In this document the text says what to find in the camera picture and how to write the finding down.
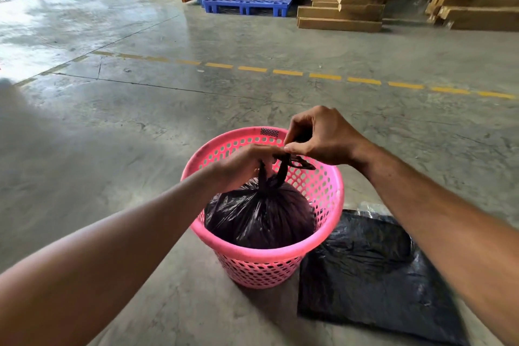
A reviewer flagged person's left forearm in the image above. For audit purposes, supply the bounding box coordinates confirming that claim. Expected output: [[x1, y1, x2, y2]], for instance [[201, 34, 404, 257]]
[[0, 163, 221, 346]]

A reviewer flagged person's right hand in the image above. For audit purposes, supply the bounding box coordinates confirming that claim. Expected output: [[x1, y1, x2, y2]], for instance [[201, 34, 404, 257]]
[[283, 105, 367, 167]]

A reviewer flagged black trash bag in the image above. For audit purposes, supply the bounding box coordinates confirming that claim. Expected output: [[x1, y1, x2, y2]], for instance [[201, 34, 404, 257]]
[[204, 154, 317, 250], [297, 209, 471, 346]]

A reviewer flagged pink plastic waste basket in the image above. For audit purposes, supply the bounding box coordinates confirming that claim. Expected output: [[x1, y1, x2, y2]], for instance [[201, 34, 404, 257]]
[[180, 126, 345, 290]]

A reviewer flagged person's right forearm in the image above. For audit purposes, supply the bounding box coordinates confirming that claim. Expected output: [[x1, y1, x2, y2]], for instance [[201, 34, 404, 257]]
[[351, 141, 519, 346]]

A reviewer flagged flat black trash bag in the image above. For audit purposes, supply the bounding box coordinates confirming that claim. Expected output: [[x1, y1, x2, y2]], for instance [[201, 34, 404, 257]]
[[297, 209, 471, 346]]

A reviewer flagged blue plastic pallet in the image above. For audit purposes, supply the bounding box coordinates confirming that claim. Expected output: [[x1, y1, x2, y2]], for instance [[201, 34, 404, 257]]
[[201, 0, 295, 18]]

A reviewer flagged person's left hand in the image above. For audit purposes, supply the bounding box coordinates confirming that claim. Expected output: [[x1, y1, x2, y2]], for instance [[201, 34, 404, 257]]
[[211, 144, 289, 193]]

